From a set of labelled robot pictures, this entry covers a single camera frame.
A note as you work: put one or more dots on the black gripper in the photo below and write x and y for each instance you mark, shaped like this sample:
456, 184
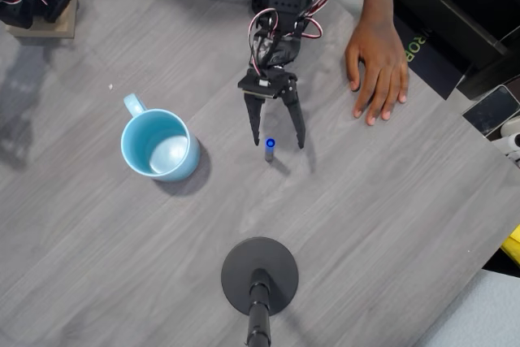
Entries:
273, 86

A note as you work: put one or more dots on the white plastic device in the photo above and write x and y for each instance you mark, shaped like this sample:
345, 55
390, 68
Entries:
510, 144

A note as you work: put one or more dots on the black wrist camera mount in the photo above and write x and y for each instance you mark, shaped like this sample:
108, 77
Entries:
262, 85

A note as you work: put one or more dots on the black box green lettering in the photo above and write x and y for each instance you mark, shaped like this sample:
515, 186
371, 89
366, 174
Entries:
438, 66

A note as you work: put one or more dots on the wooden base board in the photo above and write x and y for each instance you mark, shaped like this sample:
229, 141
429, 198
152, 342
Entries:
61, 28

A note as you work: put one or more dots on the dark screen phone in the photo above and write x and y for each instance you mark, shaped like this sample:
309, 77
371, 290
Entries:
493, 109

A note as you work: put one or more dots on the yellow object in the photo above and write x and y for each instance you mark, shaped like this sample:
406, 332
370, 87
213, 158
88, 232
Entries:
514, 245

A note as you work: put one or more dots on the person's left hand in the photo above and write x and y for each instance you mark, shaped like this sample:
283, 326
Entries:
378, 66

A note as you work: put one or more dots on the light blue ceramic mug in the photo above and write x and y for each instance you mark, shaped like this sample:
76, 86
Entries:
134, 148

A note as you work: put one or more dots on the blue capped black marker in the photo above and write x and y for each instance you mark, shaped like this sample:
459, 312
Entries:
270, 154

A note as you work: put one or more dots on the black round stand base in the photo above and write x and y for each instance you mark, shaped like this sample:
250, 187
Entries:
260, 257

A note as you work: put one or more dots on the white rounded plastic object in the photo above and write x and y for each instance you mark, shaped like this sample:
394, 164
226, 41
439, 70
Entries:
512, 127

